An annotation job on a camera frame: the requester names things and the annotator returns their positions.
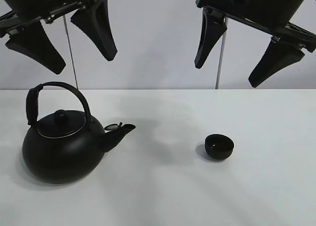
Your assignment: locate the thin left metal pole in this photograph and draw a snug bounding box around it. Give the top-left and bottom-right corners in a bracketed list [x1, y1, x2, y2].
[62, 15, 79, 89]

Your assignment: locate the black round tea kettle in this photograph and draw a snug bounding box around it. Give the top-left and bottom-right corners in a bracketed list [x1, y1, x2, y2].
[22, 82, 136, 184]

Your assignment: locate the small black teacup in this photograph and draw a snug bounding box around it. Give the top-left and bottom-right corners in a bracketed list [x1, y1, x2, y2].
[204, 134, 235, 161]

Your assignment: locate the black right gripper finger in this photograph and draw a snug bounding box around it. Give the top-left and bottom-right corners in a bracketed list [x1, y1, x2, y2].
[195, 7, 227, 69]
[248, 37, 305, 88]

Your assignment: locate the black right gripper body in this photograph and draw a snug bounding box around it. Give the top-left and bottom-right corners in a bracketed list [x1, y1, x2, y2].
[196, 0, 316, 52]

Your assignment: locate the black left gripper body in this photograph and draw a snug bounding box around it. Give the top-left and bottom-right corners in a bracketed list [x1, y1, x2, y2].
[0, 0, 94, 37]

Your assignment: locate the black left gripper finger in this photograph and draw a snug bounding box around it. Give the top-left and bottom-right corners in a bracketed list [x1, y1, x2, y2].
[71, 0, 117, 61]
[5, 21, 66, 75]

